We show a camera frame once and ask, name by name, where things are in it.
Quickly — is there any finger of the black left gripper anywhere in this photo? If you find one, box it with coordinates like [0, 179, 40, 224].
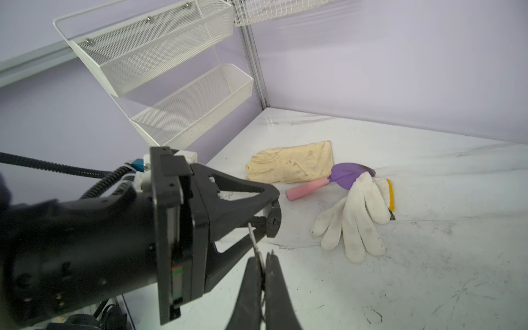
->
[191, 164, 280, 241]
[204, 224, 266, 294]

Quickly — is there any white wire basket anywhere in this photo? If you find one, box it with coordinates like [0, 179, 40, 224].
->
[229, 0, 332, 27]

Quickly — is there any small silver key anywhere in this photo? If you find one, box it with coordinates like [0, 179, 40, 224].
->
[247, 223, 265, 274]

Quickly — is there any white knit glove yellow cuff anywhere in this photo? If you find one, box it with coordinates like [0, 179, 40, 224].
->
[311, 172, 395, 264]

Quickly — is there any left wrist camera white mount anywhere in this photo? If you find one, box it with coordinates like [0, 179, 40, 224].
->
[124, 150, 198, 193]

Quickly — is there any purple trowel pink handle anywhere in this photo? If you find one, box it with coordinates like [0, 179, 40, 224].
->
[285, 163, 375, 202]

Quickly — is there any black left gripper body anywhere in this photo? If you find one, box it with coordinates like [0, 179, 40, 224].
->
[150, 147, 210, 325]

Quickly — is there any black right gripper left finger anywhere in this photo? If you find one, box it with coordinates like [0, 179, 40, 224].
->
[226, 257, 263, 330]

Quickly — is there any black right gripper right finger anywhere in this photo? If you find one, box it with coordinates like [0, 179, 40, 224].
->
[265, 252, 302, 330]

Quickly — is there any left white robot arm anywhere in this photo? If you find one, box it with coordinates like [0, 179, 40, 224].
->
[1, 147, 281, 329]

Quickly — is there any white mesh two-tier shelf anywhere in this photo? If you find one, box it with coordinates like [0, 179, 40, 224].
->
[53, 1, 253, 149]

